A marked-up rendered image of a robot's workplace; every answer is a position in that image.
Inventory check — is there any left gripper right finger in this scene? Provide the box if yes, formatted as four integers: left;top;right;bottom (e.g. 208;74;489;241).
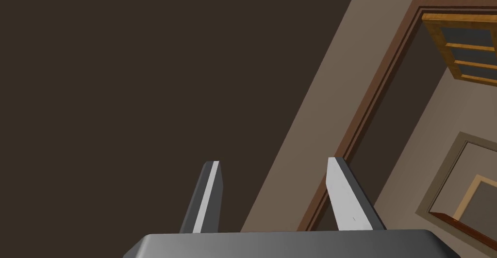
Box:
325;157;387;231

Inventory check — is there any wooden shelf unit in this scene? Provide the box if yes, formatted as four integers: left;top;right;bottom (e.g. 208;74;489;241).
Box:
421;13;497;87

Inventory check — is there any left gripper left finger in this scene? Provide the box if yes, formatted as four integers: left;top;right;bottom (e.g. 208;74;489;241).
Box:
179;160;224;235

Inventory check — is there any framed picture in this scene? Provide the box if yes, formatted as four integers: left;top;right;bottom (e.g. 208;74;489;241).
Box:
414;131;497;251

